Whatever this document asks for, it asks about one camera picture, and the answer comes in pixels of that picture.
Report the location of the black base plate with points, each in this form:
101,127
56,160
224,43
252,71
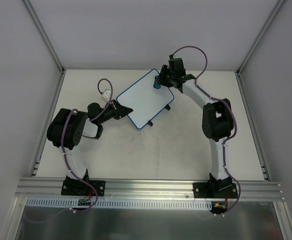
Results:
210,190
72,187

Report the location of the aluminium frame post right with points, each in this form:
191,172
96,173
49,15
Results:
261,34

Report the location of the aluminium mounting rail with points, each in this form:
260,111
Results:
139,189

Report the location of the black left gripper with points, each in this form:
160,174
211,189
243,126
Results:
115,110

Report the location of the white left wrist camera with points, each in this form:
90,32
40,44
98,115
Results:
107,94

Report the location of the white slotted cable duct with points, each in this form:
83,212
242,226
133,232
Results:
120,204

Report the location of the aluminium frame post left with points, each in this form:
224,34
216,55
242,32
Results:
40,28

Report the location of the aluminium frame post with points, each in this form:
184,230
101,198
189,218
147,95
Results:
261,34
40,28

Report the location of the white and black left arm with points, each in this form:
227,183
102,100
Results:
69,126

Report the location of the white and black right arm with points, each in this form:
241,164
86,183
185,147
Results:
217,125

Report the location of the blue bone-shaped eraser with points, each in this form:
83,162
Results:
157,85

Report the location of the blue-framed whiteboard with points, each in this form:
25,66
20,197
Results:
145,100

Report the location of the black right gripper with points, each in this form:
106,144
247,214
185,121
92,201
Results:
167,77

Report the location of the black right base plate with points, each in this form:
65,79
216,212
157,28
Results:
210,190

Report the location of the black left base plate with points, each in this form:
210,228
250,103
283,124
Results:
72,187

